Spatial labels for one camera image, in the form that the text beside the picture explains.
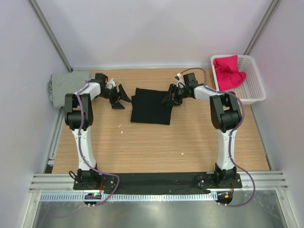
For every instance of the right aluminium corner post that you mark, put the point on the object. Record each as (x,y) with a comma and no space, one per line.
(269,13)

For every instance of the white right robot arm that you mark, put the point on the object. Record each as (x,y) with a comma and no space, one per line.
(225,117)

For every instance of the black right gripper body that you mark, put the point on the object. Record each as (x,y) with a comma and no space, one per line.
(179,93)

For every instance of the black t shirt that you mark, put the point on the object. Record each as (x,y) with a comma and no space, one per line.
(147,107)

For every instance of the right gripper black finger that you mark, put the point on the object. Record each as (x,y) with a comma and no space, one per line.
(172,102)
(169,95)

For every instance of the aluminium corner post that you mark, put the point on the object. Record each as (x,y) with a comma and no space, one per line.
(50,34)
(269,13)

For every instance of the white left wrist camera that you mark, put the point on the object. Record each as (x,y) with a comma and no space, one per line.
(111,84)

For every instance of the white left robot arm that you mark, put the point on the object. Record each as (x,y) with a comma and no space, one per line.
(79,118)

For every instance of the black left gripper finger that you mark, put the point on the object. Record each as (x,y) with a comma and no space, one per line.
(122,94)
(117,105)

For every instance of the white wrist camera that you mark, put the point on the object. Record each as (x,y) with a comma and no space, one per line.
(111,84)
(179,81)

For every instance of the white slotted cable duct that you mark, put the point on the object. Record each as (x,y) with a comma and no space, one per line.
(96,197)

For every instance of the aluminium frame rail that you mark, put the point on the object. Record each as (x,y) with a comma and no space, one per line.
(252,180)

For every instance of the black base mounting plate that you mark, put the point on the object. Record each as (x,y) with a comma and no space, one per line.
(179,183)

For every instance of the left aluminium corner post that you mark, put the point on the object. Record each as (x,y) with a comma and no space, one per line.
(50,34)

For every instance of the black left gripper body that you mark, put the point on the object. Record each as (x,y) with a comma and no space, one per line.
(112,95)

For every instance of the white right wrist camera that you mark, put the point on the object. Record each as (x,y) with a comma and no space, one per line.
(179,81)

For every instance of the pink t shirt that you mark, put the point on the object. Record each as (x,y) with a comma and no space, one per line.
(227,73)

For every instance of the grey folded t shirt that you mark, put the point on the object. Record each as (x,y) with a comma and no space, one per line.
(66,83)

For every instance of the white plastic laundry basket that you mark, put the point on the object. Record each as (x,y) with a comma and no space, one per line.
(252,89)

